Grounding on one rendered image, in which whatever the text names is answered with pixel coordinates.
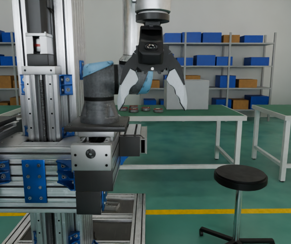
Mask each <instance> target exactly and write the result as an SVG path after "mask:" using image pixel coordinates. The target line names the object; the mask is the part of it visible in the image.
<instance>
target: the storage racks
mask: <svg viewBox="0 0 291 244"><path fill-rule="evenodd" d="M10 34H11V42H0V46H12V57H13V66H0V67H14V78H15V88H0V90H15V94H16V105H17V106H18V105H19V99H18V90H19V88H18V87H17V76H16V67H17V66H16V65H15V49H14V46H15V42H14V38H13V32H12V31H11V32H10ZM276 35H277V32H275V33H274V42H273V43H267V42H266V39H267V35H264V43H232V32H230V37H229V43H187V32H185V41H184V43H163V45H168V46H181V58H182V57H183V46H184V66H181V67H184V79H186V67H221V75H223V67H228V72H227V87H226V88H218V87H215V86H210V87H209V90H214V89H220V98H222V89H227V90H226V107H228V96H229V89H260V95H262V90H263V89H270V91H269V102H268V104H269V105H270V104H271V97H272V85H273V74H274V63H275V51H276ZM268 45H273V55H272V66H230V61H231V46H263V57H265V52H266V46H268ZM186 46H222V57H224V48H225V46H229V55H228V66H186ZM230 67H262V77H261V86H257V87H256V88H237V87H235V88H229V79H230ZM264 67H271V79H270V87H269V88H268V87H263V76H264ZM163 89H164V87H160V88H150V90H163ZM234 110H235V111H255V109H234ZM269 120H270V115H268V114H267V121H268V122H269Z"/></svg>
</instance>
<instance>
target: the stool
mask: <svg viewBox="0 0 291 244"><path fill-rule="evenodd" d="M214 179H215V180H216V181H217V182H218V183H219V184H220V185H222V186H224V187H227V188H230V189H234V190H236V192H235V207H234V221H233V237H231V236H228V235H225V234H222V233H220V232H217V231H214V230H211V229H208V228H205V227H201V228H200V229H199V235H200V236H203V232H205V233H207V234H210V235H213V236H216V237H218V238H221V239H224V240H226V241H229V242H227V243H225V244H275V241H274V239H273V238H239V235H240V221H241V207H242V193H243V191H256V190H260V189H263V188H264V187H266V186H267V184H268V176H267V175H266V174H265V173H264V172H263V171H261V170H259V169H257V168H254V167H250V166H245V165H223V166H220V167H218V168H217V169H215V171H214Z"/></svg>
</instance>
